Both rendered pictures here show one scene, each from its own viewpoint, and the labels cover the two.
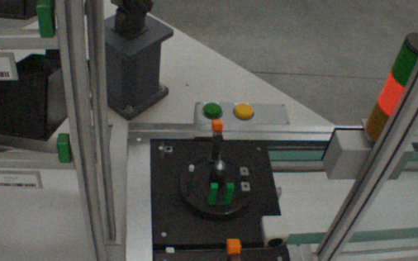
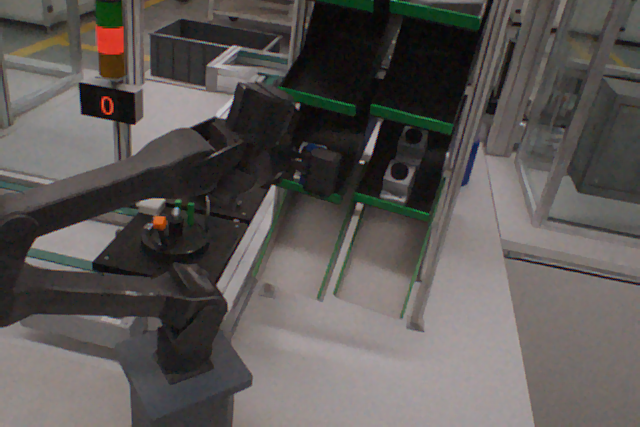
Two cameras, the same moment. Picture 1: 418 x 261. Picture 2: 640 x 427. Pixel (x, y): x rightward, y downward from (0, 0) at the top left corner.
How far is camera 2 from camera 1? 1.48 m
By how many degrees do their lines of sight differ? 102
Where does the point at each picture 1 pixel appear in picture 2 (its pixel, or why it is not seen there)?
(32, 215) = (340, 322)
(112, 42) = (221, 340)
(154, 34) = (150, 342)
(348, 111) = not seen: outside the picture
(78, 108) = not seen: hidden behind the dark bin
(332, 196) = (58, 240)
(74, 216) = (298, 312)
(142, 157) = (225, 283)
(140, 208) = (245, 252)
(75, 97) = not seen: hidden behind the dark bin
